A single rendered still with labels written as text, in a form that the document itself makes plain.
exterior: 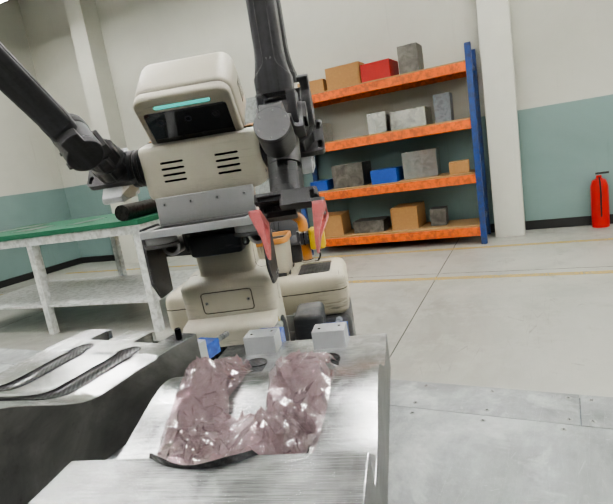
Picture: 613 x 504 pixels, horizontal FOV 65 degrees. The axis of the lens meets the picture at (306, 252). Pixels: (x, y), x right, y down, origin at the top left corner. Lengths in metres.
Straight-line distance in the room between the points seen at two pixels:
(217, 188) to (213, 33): 6.06
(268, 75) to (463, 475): 0.64
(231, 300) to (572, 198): 5.08
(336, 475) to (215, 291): 0.81
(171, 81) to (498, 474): 0.90
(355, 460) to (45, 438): 0.39
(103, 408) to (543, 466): 0.52
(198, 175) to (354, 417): 0.74
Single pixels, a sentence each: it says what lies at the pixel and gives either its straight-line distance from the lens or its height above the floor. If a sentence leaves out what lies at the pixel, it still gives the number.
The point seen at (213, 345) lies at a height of 0.83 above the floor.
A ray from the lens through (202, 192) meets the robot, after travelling 1.09.
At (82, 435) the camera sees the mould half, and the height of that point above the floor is 0.85.
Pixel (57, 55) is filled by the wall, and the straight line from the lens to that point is 9.00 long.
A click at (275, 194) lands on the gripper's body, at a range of 0.77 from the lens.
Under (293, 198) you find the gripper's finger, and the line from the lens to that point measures 0.76.
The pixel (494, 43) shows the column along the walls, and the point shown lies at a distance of 5.62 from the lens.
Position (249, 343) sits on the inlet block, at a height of 0.87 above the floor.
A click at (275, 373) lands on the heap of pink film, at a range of 0.54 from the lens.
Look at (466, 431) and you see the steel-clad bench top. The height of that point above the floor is 0.80.
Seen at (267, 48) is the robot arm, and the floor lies 1.32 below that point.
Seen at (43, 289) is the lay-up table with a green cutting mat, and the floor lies 0.41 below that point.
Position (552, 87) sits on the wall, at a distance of 5.86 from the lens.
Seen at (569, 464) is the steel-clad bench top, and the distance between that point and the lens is 0.59.
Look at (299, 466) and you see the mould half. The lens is 0.40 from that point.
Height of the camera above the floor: 1.13
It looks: 11 degrees down
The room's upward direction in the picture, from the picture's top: 9 degrees counter-clockwise
